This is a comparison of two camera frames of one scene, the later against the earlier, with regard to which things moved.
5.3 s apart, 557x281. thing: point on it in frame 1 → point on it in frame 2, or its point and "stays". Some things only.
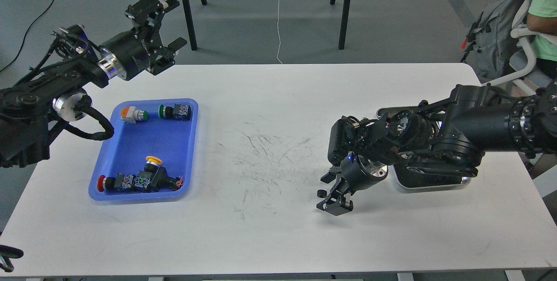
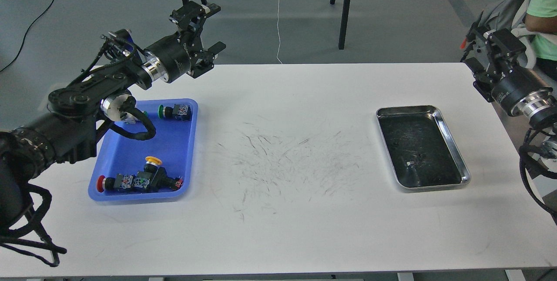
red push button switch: x=121 y=181 stays
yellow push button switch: x=152 y=163 stays
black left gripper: x=129 y=53 → x=172 y=58
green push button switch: x=180 y=112 stays
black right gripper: x=357 y=171 → x=520 y=92
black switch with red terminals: x=157 y=179 stays
